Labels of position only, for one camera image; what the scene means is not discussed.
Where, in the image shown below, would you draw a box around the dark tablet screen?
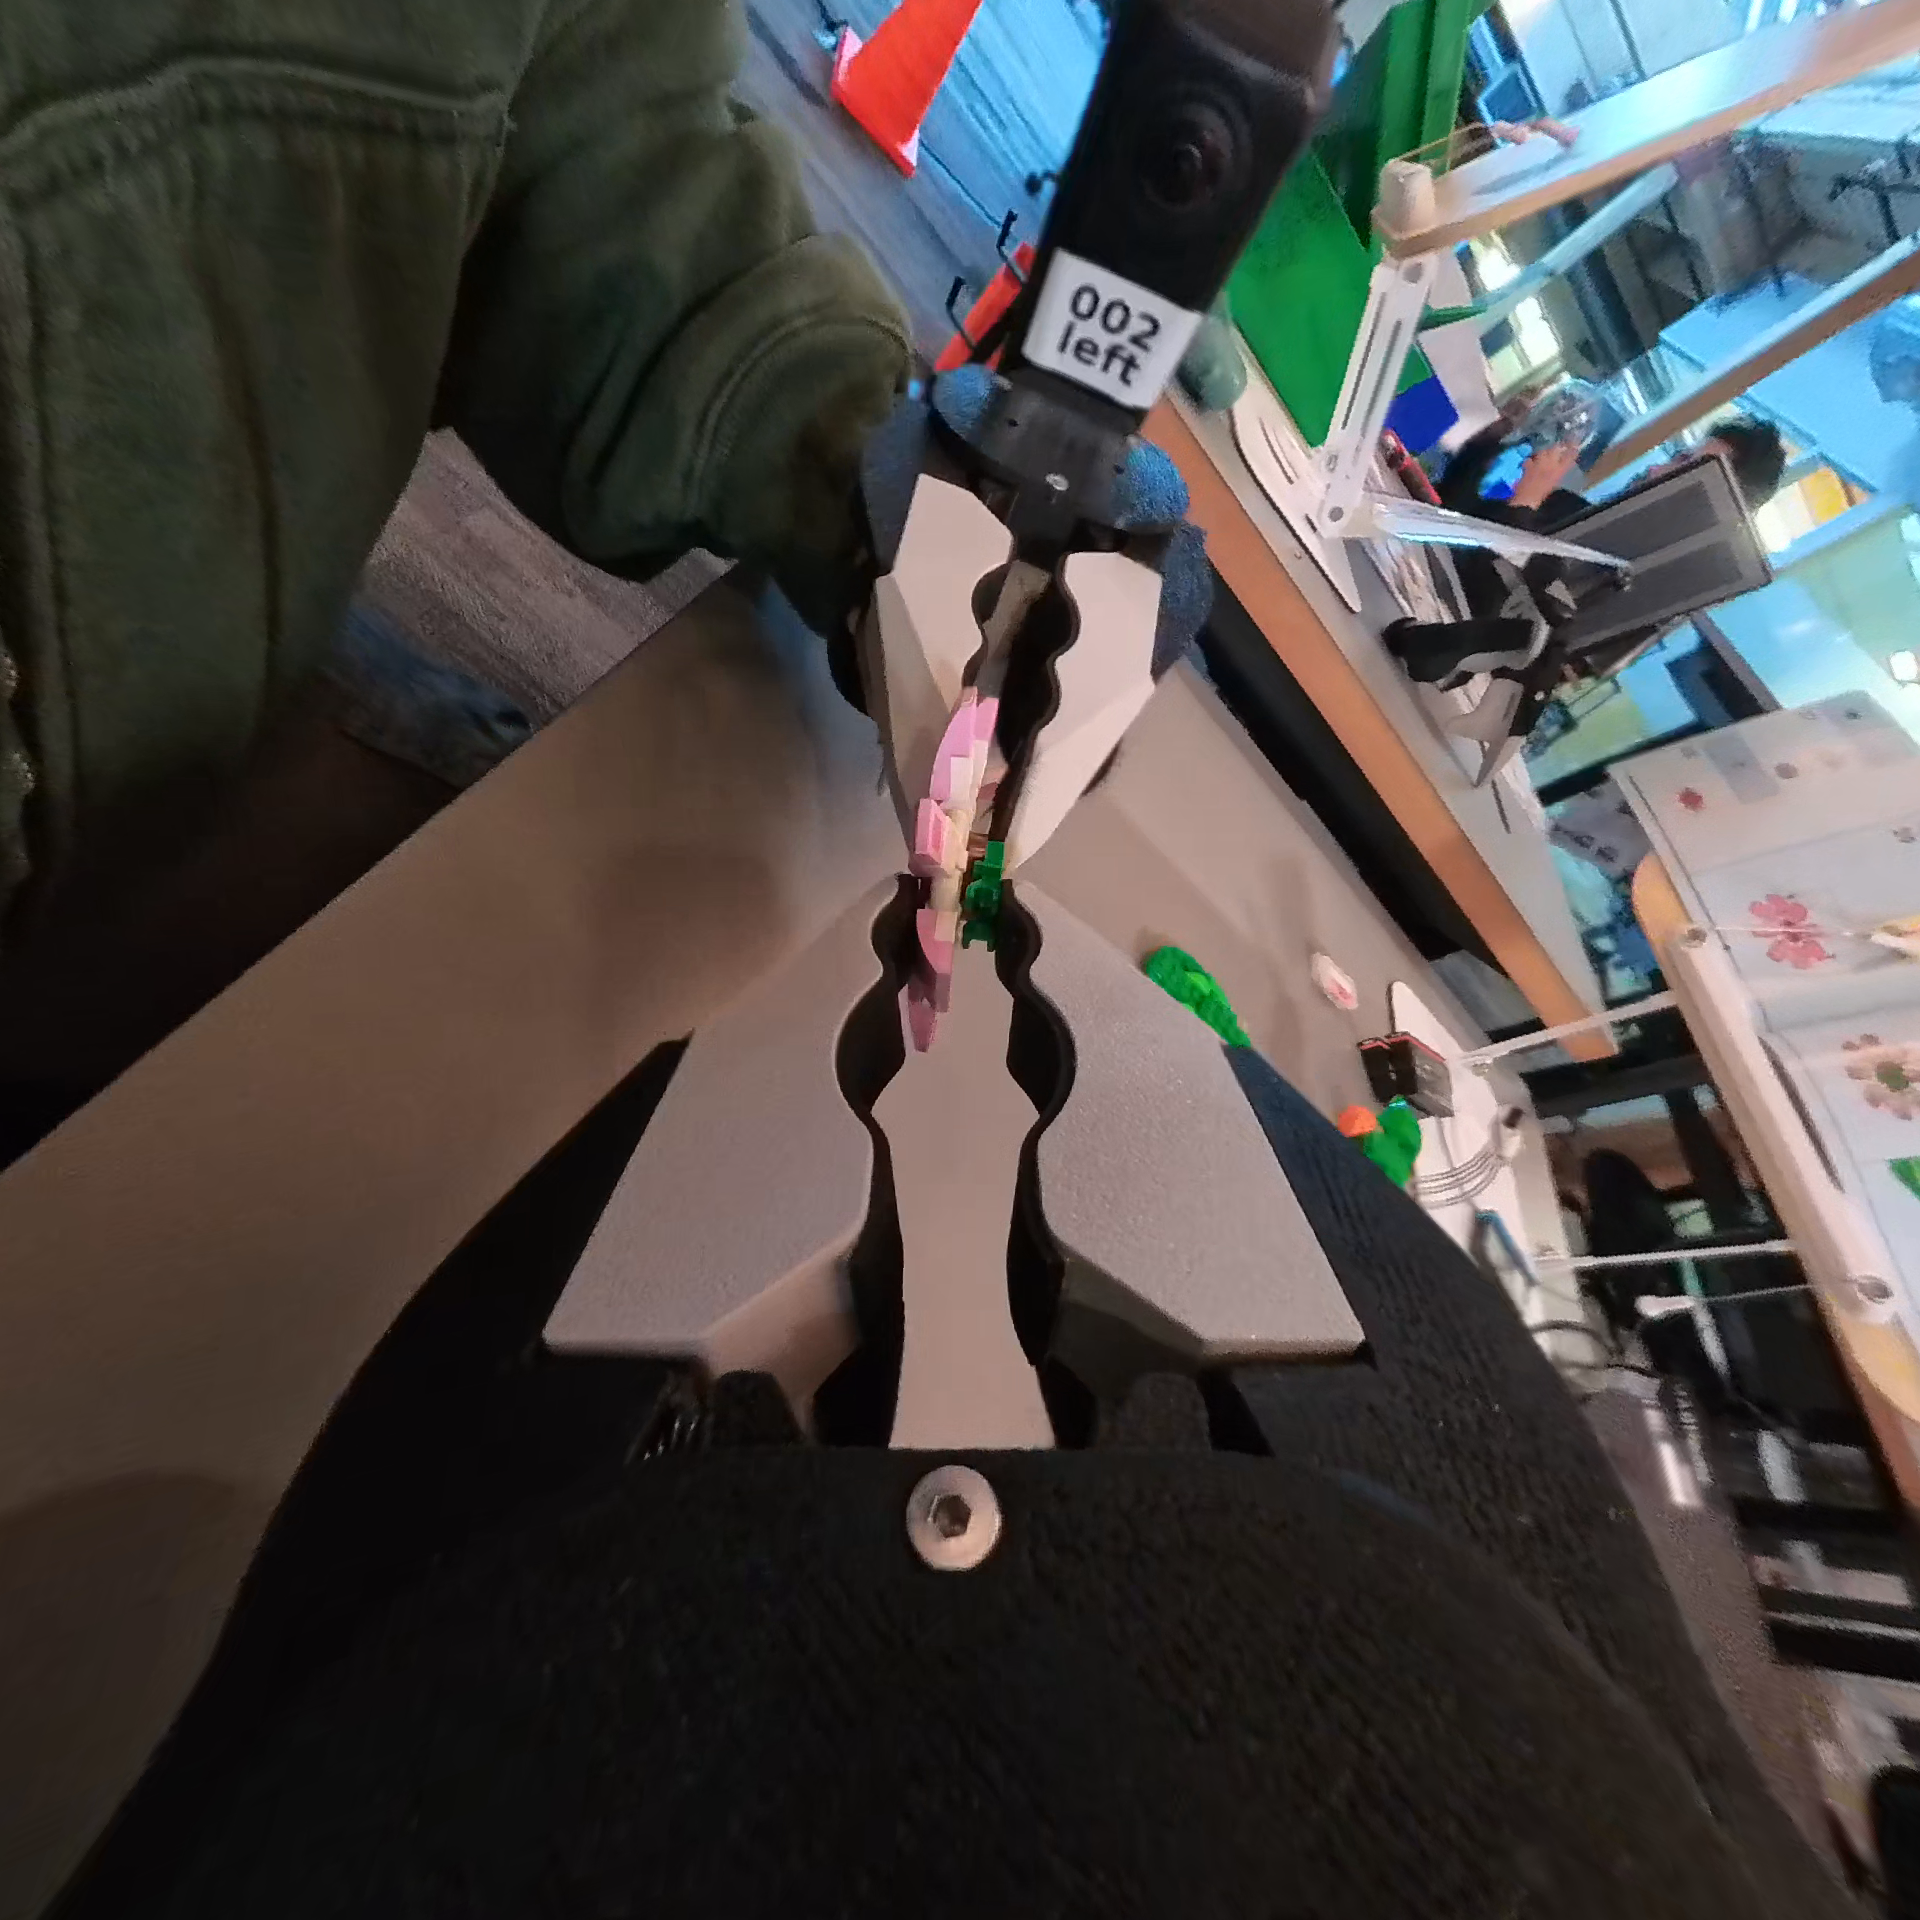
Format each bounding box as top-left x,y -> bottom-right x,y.
1558,449 -> 1778,641

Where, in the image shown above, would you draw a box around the wooden book stand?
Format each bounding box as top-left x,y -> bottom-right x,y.
1478,853 -> 1920,1510

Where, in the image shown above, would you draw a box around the white cable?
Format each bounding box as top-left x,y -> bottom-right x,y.
1416,1106 -> 1526,1207

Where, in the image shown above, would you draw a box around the green lego plant base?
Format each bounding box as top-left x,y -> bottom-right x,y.
1144,943 -> 1253,1053

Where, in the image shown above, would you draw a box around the person's blue jeans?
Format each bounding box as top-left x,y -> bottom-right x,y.
318,597 -> 538,787

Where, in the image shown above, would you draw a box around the orange traffic cone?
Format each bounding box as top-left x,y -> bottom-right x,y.
829,0 -> 986,179

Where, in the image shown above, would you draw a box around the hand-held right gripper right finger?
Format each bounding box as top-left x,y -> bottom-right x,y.
992,877 -> 1373,1449

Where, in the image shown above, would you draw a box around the pink lego flower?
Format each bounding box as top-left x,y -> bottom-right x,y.
899,689 -> 1012,1055

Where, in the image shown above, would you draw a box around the grey wood-edged desk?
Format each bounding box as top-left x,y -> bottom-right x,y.
1144,384 -> 1617,1062

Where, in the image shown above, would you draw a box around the green orange lego piece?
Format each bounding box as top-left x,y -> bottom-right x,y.
1338,1100 -> 1425,1191

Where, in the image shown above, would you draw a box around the person's left forearm green sleeve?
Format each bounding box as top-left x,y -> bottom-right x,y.
437,0 -> 921,639

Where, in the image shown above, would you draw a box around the small black box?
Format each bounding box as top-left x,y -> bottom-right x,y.
1356,1032 -> 1458,1123

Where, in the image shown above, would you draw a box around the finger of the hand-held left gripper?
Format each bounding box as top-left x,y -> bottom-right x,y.
858,478 -> 1055,888
993,547 -> 1173,877

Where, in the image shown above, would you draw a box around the green plastic bin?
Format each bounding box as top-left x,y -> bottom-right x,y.
1225,0 -> 1505,451

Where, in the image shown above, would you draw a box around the person in green jacket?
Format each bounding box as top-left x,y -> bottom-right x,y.
0,0 -> 602,963

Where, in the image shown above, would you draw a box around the lego instruction booklet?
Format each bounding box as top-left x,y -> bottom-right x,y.
1609,689 -> 1920,1201

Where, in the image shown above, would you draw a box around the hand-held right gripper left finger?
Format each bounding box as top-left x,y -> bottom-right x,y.
543,869 -> 921,1449

